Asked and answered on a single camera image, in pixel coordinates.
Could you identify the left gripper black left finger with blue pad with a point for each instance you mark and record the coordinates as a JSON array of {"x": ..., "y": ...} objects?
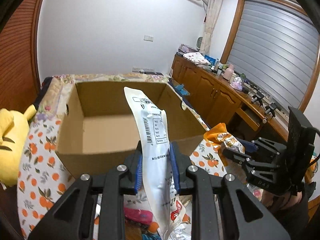
[{"x": 72, "y": 216}]

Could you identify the yellow plush toy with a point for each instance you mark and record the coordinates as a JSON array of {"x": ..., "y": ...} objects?
[{"x": 14, "y": 131}]

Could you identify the purple tissue pack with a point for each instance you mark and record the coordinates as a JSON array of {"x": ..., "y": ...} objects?
[{"x": 237, "y": 83}]

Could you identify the orange snack bag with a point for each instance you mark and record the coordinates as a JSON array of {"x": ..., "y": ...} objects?
[{"x": 220, "y": 138}]

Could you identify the small white fan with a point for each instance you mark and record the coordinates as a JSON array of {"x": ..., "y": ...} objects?
[{"x": 198, "y": 43}]

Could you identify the pink bottle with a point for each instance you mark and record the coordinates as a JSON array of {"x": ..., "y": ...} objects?
[{"x": 228, "y": 72}]

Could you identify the wooden sideboard cabinet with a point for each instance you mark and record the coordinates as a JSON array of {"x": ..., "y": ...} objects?
[{"x": 216, "y": 102}]

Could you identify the white snack packet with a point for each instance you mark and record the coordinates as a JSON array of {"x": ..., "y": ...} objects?
[{"x": 157, "y": 174}]

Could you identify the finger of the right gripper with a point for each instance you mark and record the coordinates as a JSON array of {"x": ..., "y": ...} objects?
[
  {"x": 262, "y": 145},
  {"x": 258, "y": 160}
]

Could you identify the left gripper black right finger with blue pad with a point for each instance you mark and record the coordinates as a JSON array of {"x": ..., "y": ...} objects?
[{"x": 222, "y": 207}]

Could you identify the wall light switch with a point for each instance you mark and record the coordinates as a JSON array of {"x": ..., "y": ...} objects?
[{"x": 148, "y": 38}]

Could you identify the window roller blind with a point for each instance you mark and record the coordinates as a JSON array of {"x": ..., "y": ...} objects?
[{"x": 276, "y": 47}]

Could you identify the orange-print white bedsheet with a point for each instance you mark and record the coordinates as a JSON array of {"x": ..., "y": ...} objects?
[{"x": 42, "y": 179}]

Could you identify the folded floral cloth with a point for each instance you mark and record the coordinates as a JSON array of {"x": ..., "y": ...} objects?
[{"x": 196, "y": 58}]

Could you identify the patterned curtain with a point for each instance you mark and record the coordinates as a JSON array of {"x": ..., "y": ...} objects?
[{"x": 213, "y": 10}]

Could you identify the pink fish snack packet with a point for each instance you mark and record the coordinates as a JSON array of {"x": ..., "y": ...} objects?
[{"x": 139, "y": 216}]

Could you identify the brown cardboard box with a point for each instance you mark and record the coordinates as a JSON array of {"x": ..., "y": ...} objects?
[{"x": 98, "y": 130}]

